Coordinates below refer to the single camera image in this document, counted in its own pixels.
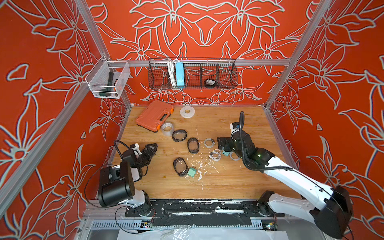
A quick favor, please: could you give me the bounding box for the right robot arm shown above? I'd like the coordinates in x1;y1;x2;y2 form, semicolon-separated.
217;112;353;239

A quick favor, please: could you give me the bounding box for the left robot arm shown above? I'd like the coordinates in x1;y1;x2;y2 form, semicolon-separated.
84;140;158;212

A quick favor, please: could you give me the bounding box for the clear tape roll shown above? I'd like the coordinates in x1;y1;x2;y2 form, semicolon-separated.
161;122;175;137

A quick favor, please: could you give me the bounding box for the orange tool case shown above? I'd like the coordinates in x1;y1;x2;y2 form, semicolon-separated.
135;100;174;133

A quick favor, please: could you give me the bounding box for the green charger cube left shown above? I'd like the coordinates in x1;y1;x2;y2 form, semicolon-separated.
187;168;197;178

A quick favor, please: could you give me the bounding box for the white tape roll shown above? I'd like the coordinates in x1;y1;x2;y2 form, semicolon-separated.
180;106;196;119

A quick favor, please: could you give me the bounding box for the black item in basket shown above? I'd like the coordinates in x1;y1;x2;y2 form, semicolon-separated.
204;79;217;89

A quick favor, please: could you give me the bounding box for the dark green tool in bin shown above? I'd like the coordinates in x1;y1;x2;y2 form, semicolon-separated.
99;72;114;97

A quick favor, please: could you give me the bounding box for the blue power bank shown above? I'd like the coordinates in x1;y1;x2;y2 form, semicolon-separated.
175;62;185;89

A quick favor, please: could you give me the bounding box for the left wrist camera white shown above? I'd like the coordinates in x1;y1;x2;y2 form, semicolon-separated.
130;143;141;155

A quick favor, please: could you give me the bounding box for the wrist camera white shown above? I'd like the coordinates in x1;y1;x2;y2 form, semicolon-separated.
130;143;141;155
230;122;240;133

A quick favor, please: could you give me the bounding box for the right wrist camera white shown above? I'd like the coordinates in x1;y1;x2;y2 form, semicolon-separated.
230;122;240;133

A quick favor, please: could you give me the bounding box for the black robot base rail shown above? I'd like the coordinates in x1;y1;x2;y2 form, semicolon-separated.
123;199;285;230

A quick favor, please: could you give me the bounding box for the black wire wall basket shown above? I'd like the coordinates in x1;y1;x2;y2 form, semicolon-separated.
148;58;238;90

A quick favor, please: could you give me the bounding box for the clear acrylic wall bin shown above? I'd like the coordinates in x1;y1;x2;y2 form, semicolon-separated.
86;56;131;99

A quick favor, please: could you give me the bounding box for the white cable in basket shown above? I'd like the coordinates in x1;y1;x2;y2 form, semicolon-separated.
166;59;178;88

